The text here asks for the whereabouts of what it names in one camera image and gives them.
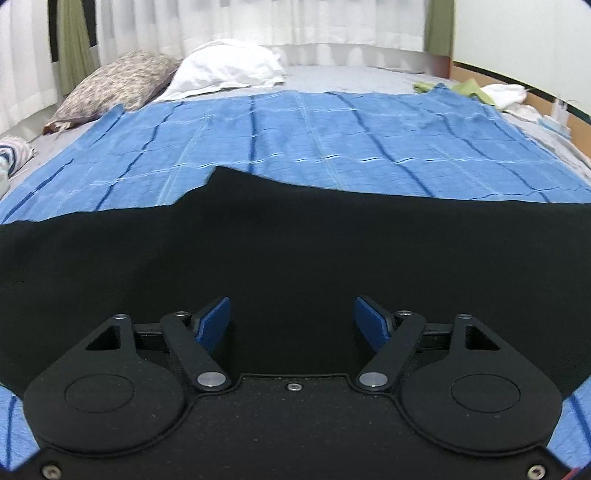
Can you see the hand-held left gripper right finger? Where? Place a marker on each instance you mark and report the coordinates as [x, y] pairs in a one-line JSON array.
[[372, 321]]

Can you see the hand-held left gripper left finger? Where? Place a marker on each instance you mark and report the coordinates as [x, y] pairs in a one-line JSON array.
[[213, 321]]

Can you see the black pants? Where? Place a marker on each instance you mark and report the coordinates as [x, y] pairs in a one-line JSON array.
[[295, 258]]

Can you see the blue striped blanket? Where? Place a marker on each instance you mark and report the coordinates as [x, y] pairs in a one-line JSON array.
[[323, 138]]

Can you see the green cloth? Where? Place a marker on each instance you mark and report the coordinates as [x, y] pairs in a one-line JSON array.
[[455, 90]]

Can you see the white pillow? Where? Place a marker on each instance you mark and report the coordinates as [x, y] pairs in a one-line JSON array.
[[226, 68]]

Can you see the floral patterned pillow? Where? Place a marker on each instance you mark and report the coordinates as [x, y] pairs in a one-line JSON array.
[[108, 83]]

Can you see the striped white cloth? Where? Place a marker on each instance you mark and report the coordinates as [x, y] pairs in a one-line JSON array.
[[11, 154]]

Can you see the white sheer curtain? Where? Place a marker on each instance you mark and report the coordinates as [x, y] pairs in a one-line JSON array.
[[258, 23]]

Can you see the green curtain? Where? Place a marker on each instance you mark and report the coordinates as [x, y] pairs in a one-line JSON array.
[[76, 41], [439, 26]]

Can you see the wooden bed frame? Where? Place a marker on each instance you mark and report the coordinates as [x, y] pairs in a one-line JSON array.
[[526, 99]]

